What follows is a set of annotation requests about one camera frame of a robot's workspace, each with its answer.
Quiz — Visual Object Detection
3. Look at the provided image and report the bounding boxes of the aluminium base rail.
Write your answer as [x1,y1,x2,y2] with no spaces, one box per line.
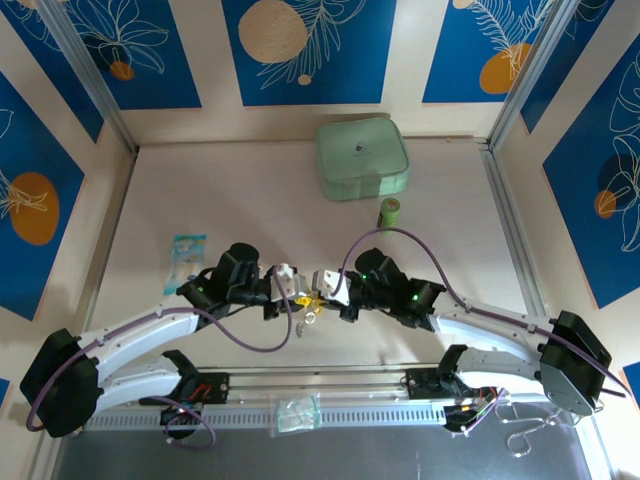
[49,363,604,435]

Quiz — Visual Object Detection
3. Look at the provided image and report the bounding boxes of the mint green zip case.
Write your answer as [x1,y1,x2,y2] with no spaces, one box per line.
[314,115,414,203]

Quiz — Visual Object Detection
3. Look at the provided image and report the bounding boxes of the green cylindrical can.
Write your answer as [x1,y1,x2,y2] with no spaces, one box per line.
[375,197,404,230]

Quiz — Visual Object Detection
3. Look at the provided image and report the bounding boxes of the light blue snack packet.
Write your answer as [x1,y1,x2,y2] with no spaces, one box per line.
[163,233,208,297]

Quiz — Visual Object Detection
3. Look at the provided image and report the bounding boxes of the silver carabiner keyring with rings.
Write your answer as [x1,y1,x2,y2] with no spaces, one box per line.
[293,307,321,339]

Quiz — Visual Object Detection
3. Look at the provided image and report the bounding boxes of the bent metal wire hooks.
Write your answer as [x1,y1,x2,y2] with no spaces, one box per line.
[501,397,604,459]

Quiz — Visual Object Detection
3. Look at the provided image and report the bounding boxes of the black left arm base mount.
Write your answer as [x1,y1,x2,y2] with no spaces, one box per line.
[158,372,232,441]

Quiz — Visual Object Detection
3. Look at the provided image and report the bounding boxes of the aluminium table side rail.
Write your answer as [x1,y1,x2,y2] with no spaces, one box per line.
[69,147,141,371]
[482,142,601,401]

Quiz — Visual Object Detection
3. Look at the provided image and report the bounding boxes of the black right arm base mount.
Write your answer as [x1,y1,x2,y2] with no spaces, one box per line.
[403,367,504,437]

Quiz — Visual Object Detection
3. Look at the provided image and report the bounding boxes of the clear plastic zip bag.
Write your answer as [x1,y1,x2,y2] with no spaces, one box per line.
[268,393,323,440]

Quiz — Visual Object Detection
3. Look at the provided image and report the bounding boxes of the aluminium frame post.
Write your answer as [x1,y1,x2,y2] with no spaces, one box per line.
[37,0,141,154]
[487,0,581,151]

